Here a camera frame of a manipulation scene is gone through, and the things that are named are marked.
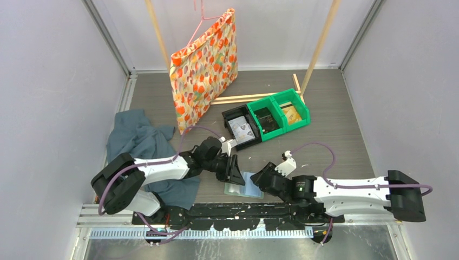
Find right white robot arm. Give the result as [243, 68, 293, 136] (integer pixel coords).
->
[251, 162, 426, 223]

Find cards in black bin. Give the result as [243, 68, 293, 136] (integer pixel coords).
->
[228, 116, 255, 144]

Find green card holder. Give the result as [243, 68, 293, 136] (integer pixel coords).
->
[224, 172, 264, 199]

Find orange floral hanging garment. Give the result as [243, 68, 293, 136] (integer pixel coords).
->
[169, 8, 238, 133]

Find blue-grey cloth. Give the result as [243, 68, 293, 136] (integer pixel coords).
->
[106, 109, 200, 210]

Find pink wire hanger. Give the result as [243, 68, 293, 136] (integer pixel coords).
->
[185, 0, 221, 47]

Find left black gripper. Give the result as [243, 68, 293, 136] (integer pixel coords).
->
[203, 153, 245, 185]

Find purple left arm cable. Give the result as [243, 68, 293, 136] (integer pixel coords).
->
[97, 125, 225, 236]

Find green bin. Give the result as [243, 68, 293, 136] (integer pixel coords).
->
[272, 88, 311, 132]
[247, 96, 287, 142]

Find green bin right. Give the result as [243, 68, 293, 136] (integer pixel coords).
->
[272, 88, 311, 132]

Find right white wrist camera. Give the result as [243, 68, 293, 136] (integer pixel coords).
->
[275, 151, 297, 177]

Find black storage bin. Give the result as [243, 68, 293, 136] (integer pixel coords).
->
[222, 105, 262, 151]

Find yellow cards in right bin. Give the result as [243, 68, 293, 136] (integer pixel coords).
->
[280, 102, 302, 125]

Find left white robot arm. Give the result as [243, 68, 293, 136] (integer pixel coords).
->
[90, 137, 246, 224]

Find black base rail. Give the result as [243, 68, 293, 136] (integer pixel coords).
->
[145, 202, 330, 231]

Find green bin left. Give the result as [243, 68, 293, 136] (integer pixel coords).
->
[247, 96, 287, 142]

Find cards in left green bin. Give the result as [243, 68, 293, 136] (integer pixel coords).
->
[254, 108, 280, 134]

